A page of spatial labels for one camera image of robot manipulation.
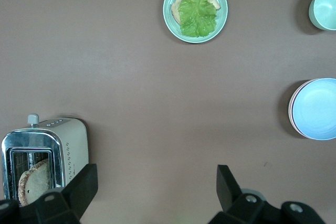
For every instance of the toast bread slice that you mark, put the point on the toast bread slice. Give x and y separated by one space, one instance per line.
177 6

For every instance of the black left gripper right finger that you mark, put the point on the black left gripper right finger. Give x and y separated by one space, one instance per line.
227 190

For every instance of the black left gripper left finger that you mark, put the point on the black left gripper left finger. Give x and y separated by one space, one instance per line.
82 187

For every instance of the green lettuce leaf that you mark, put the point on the green lettuce leaf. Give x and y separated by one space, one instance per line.
198 15

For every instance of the cream and chrome toaster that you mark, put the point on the cream and chrome toaster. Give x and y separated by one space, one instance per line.
76 140

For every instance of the round seeded bread slice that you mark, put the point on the round seeded bread slice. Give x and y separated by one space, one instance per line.
35 184

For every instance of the blue bowl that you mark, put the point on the blue bowl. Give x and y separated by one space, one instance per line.
317 108

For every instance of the green cup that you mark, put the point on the green cup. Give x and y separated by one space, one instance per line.
325 6

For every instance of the green plate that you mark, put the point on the green plate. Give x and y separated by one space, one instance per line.
169 19

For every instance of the beige bowl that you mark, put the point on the beige bowl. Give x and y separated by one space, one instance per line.
289 112

